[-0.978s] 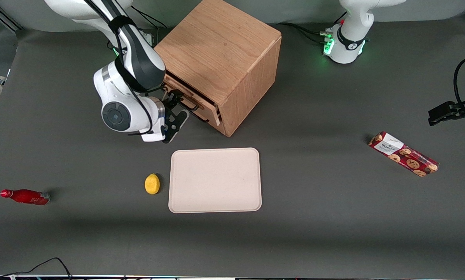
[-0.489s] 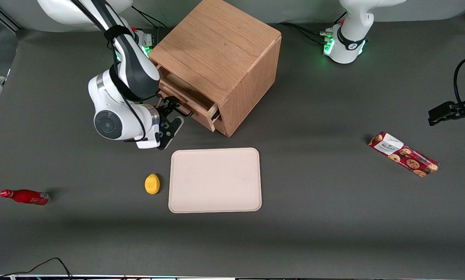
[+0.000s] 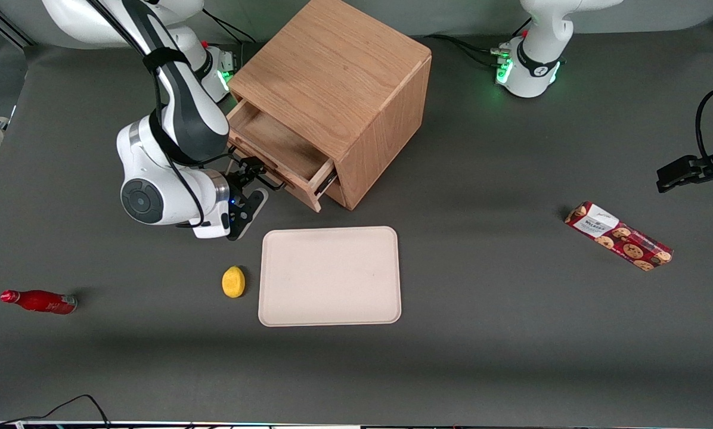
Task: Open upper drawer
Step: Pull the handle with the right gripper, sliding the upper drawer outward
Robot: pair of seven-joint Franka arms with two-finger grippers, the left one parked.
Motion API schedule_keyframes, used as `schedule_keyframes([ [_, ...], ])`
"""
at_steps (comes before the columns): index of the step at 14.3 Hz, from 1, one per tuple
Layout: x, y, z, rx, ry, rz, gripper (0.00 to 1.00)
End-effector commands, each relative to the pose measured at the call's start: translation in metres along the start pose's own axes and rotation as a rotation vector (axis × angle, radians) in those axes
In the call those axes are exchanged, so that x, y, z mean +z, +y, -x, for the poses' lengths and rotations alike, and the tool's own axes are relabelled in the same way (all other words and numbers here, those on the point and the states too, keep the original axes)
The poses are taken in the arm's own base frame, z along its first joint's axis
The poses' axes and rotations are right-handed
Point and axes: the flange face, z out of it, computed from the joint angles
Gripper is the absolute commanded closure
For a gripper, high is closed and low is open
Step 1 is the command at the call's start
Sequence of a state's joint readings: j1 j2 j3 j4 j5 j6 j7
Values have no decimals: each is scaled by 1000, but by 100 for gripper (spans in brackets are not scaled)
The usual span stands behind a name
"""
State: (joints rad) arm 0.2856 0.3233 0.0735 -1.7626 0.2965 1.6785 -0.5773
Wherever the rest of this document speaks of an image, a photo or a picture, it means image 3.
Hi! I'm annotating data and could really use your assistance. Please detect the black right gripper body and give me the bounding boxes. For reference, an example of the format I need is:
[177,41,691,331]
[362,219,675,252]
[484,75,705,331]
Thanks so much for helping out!
[224,168,253,215]

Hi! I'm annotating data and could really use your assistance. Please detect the black base cable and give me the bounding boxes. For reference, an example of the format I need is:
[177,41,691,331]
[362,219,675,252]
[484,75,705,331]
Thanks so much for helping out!
[201,9,257,45]
[426,33,512,67]

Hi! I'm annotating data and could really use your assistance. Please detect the wooden drawer cabinet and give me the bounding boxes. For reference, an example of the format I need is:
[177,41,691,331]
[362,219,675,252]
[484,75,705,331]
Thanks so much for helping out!
[228,0,433,211]

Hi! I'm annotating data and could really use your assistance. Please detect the beige rectangular tray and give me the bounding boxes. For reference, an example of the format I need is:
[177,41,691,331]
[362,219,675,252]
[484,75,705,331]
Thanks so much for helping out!
[258,226,402,328]

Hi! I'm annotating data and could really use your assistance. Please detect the thin black cable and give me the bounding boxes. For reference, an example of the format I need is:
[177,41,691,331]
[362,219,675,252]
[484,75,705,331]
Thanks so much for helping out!
[0,394,114,429]

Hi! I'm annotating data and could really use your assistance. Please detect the yellow lemon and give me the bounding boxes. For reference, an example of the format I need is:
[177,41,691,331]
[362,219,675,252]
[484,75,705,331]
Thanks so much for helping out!
[222,266,246,299]

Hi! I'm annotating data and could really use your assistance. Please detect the aluminium frame profile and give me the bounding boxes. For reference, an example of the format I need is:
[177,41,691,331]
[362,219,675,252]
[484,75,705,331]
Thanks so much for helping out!
[0,5,35,48]

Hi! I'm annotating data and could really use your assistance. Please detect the red bottle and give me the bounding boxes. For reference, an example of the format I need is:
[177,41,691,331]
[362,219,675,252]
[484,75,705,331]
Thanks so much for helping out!
[0,290,78,315]

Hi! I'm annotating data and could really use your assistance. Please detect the wooden drawer with black handle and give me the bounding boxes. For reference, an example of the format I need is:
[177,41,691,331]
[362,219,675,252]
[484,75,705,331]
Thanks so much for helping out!
[226,98,338,213]

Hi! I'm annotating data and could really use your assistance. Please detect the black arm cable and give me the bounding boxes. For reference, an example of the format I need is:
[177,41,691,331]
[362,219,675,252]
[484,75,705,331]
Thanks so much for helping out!
[91,0,238,228]

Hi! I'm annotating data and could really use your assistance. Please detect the red tartan cookie box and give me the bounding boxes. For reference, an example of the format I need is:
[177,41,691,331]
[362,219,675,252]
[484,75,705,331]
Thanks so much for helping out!
[564,201,674,272]

